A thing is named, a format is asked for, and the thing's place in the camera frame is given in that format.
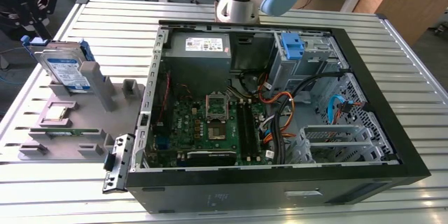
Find green motherboard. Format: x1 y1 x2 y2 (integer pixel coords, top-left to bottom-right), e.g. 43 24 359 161
145 98 262 168

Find metal socket cover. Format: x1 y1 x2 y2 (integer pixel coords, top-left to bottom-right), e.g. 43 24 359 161
205 94 230 121

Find black cable bundle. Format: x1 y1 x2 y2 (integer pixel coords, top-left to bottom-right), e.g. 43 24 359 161
274 69 350 164

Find green RAM stick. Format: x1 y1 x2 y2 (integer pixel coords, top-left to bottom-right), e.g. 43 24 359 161
30 128 99 137

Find RAM slot white clips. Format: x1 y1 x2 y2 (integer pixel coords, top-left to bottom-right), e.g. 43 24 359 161
247 99 259 161
238 99 250 161

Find black open PC case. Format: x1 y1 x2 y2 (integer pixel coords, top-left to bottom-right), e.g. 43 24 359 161
123 19 430 214

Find orange power wire black plug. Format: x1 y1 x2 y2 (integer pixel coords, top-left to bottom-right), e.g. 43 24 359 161
334 100 367 125

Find metal drive cage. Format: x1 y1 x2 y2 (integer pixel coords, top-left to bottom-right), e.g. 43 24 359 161
269 31 345 96

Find thin red wire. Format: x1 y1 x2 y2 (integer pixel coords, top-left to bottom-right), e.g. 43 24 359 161
155 70 171 127

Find chair wheel base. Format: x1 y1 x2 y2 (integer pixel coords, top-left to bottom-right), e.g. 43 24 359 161
427 19 448 36

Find hard disk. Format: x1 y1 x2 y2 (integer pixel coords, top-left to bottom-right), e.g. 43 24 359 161
19 34 97 95

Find blue data wire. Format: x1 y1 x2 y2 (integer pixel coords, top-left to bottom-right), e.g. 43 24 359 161
327 94 346 125

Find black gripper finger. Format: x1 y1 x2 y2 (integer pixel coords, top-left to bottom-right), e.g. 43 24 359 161
29 10 53 42

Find grey power supply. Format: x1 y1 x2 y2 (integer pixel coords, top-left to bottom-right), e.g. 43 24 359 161
161 31 233 91

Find metal expansion card retainer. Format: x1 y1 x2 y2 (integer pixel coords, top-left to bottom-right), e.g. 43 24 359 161
101 133 135 193

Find orange wire bundle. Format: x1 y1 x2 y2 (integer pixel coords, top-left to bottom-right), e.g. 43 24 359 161
257 77 297 147

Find black graphics card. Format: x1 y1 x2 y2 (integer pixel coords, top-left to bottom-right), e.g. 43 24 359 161
177 150 237 167

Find silver CPU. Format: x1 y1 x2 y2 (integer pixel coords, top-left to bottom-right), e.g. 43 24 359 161
46 105 69 121

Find CPU socket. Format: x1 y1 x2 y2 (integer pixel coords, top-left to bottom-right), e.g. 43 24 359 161
205 122 227 141

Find black mesh bin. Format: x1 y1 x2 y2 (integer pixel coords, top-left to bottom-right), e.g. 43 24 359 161
0 24 25 41

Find metal disk bay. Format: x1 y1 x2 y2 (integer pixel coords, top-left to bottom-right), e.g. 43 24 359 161
297 124 398 166

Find yellow black power wires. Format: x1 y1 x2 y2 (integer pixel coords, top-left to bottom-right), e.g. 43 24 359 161
225 84 254 100

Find grey parts rack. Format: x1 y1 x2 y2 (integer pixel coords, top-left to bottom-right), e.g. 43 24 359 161
17 60 146 162

